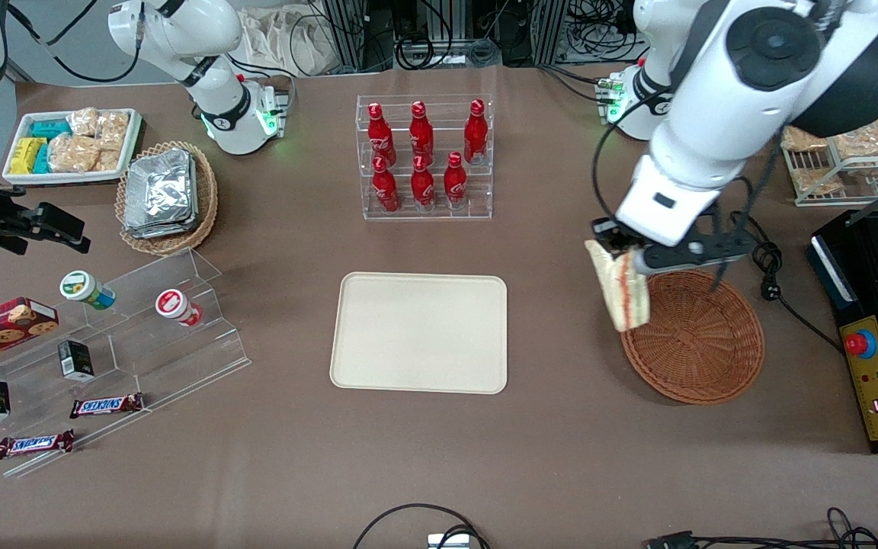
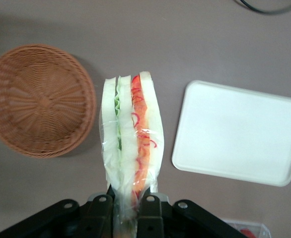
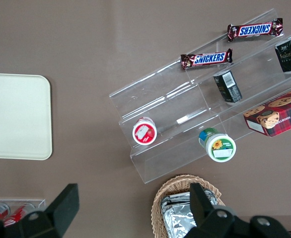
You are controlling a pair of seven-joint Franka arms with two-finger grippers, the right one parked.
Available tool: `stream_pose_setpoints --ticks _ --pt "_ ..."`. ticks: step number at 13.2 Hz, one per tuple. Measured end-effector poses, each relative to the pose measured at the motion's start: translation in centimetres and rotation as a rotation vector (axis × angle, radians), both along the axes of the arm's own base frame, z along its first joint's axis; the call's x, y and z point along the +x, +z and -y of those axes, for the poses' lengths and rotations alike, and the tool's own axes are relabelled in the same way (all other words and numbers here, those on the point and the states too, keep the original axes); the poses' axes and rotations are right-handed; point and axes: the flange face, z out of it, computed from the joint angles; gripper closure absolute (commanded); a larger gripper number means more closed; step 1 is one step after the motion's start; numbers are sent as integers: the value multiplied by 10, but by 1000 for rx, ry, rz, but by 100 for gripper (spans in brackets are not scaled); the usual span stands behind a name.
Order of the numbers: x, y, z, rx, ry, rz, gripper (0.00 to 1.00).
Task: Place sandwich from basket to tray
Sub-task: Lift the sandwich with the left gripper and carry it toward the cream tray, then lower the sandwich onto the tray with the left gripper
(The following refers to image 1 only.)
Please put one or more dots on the red emergency stop button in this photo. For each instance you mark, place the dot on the red emergency stop button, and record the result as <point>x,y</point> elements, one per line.
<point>859,343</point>

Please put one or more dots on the white snack tray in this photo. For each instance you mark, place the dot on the white snack tray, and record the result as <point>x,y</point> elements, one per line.
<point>20,177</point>

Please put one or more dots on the cream plastic tray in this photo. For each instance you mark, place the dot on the cream plastic tray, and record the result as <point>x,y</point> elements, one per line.
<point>420,332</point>

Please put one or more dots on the red cookie box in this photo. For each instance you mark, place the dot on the red cookie box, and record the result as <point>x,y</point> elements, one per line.
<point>1,326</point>

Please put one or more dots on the aluminium frame profile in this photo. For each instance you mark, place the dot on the aluminium frame profile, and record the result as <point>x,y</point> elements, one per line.
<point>344,34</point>

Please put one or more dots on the triangle sandwich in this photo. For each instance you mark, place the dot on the triangle sandwich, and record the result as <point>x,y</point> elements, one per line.
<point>626,297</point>

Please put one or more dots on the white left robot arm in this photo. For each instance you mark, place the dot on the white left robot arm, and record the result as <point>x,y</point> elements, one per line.
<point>713,114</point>

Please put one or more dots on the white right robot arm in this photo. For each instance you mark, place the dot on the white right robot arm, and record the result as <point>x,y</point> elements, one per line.
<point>203,30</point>

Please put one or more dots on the clear acrylic bottle rack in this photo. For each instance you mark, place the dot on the clear acrylic bottle rack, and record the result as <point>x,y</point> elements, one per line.
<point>424,215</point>

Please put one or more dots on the brown snickers bar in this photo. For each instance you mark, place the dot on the brown snickers bar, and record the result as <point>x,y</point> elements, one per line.
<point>106,406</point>
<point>35,444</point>

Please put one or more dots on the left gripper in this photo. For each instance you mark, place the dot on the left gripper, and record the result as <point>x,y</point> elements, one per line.
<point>611,231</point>

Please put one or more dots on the clear rice cracker pack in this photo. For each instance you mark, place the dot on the clear rice cracker pack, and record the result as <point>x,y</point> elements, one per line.
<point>73,152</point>
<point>866,137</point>
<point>801,141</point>
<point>113,128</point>
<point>816,179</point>
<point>82,122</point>
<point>107,160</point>

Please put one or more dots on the red lid snack cup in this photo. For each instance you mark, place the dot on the red lid snack cup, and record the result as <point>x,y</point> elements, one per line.
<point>174,305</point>

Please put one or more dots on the red cola bottle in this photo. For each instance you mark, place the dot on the red cola bottle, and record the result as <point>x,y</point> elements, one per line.
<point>421,133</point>
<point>422,184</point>
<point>380,136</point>
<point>385,187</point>
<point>475,131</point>
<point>455,181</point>

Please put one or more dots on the silver foil pack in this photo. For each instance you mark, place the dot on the silver foil pack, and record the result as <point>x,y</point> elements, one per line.
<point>161,187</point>

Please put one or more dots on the clear acrylic tiered stand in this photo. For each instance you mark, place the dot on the clear acrylic tiered stand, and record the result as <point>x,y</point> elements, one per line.
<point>180,358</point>

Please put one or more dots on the green lid snack cup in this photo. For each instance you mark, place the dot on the green lid snack cup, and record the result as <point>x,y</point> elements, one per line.
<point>84,290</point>

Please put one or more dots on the yellow snack packet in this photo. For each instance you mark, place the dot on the yellow snack packet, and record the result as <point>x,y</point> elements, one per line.
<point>26,155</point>

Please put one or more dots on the beige cloth bag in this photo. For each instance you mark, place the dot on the beige cloth bag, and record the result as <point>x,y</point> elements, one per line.
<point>286,38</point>

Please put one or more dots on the round brown wicker basket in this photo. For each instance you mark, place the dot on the round brown wicker basket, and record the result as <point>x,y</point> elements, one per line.
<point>698,343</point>

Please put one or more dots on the teal snack packet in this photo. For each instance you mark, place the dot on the teal snack packet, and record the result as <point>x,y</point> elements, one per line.
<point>42,160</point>
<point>50,128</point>

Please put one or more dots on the light wicker basket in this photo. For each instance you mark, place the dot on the light wicker basket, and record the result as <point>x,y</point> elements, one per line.
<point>206,198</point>

